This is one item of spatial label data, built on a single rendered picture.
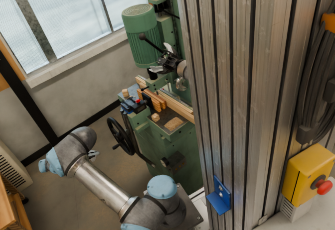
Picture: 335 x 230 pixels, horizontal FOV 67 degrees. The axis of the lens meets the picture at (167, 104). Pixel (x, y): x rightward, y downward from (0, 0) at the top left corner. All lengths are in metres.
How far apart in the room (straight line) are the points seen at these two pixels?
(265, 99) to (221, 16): 0.15
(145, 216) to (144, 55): 0.82
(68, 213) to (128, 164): 0.66
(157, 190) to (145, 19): 0.82
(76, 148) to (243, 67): 0.85
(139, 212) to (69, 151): 0.37
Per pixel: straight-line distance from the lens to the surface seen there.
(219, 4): 0.42
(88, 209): 2.44
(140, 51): 1.41
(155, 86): 1.58
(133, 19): 1.33
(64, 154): 1.11
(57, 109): 2.91
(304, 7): 0.38
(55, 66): 2.70
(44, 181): 2.86
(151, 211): 1.04
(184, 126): 1.48
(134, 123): 1.55
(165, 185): 1.07
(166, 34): 1.47
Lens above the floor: 1.93
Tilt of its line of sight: 39 degrees down
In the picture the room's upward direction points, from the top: 13 degrees counter-clockwise
